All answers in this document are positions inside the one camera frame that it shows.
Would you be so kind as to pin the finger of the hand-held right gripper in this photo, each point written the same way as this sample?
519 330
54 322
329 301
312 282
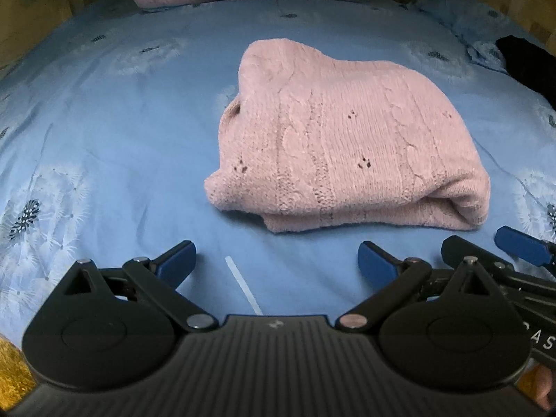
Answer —
460 247
519 243

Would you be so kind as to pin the person's right hand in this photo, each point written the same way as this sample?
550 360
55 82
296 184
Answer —
543 384

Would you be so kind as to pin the blue dandelion-print pillow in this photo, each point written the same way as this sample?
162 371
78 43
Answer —
460 13

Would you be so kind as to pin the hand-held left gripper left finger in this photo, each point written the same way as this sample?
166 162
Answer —
178 263

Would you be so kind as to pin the pink knitted sweater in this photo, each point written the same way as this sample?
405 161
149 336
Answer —
347 139

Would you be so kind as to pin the white thin strip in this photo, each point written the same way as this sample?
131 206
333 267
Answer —
243 284

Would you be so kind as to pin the blue dandelion-print bedsheet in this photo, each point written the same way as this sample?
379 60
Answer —
130 139

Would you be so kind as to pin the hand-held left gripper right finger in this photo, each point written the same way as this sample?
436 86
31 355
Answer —
375 265

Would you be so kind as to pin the black cloth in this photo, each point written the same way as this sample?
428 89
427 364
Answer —
530 65

